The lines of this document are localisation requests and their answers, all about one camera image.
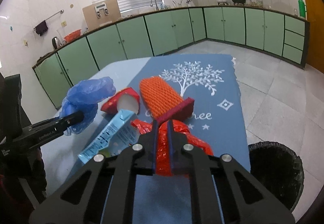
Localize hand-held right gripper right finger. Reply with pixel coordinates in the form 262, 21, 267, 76
167, 119, 296, 224

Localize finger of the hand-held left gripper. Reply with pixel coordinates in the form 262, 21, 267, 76
22, 111, 85, 134
13, 123, 76, 150

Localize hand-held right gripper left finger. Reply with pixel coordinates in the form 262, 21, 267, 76
28, 119, 159, 224

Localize red plastic bag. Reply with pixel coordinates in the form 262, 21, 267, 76
130, 119, 213, 177

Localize dark red sponge strip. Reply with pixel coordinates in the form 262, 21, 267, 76
156, 97, 195, 123

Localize blue plastic glove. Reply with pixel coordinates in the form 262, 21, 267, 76
61, 77, 116, 135

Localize light blue drink carton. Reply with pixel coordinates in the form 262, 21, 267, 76
78, 109, 140, 165

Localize orange foam net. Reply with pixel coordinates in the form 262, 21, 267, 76
139, 75, 184, 119

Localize red paper cup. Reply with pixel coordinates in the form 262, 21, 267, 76
101, 87, 140, 115

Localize black trash bin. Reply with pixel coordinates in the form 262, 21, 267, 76
247, 141, 304, 212

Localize dark blue tree-print tablecloth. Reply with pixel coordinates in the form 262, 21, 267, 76
100, 54, 251, 224

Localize steel kettle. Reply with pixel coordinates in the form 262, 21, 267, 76
52, 36, 63, 50

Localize dark purple cloth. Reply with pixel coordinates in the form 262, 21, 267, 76
35, 20, 49, 36

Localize light blue tablecloth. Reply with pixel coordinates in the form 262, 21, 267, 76
43, 56, 152, 199

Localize red plastic basin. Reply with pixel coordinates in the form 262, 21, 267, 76
63, 29, 82, 42

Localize brown board with white clips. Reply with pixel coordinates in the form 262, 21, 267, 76
82, 0, 121, 31

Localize green lower kitchen cabinets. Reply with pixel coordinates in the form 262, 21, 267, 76
32, 6, 310, 110

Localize closed wooden door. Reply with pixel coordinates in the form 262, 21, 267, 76
296, 0, 324, 74

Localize green thermos bottle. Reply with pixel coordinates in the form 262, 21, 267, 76
297, 0, 307, 20

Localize wall towel bar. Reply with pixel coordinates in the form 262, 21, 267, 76
34, 9, 64, 31

